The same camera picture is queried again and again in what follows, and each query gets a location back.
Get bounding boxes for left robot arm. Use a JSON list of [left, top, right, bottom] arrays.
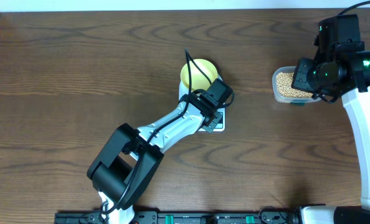
[[87, 92, 225, 223]]

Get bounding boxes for white digital kitchen scale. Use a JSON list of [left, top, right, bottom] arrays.
[[179, 81, 225, 132]]

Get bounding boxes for clear plastic container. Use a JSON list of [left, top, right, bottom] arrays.
[[272, 66, 320, 104]]

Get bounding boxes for soybeans in container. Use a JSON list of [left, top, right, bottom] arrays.
[[276, 72, 312, 98]]

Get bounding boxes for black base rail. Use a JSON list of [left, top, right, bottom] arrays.
[[54, 210, 302, 224]]

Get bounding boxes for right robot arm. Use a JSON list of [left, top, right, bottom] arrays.
[[290, 14, 370, 223]]

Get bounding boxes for yellow plastic bowl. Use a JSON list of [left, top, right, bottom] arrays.
[[179, 59, 219, 93]]

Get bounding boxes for green tape strip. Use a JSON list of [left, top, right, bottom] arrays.
[[290, 102, 305, 106]]

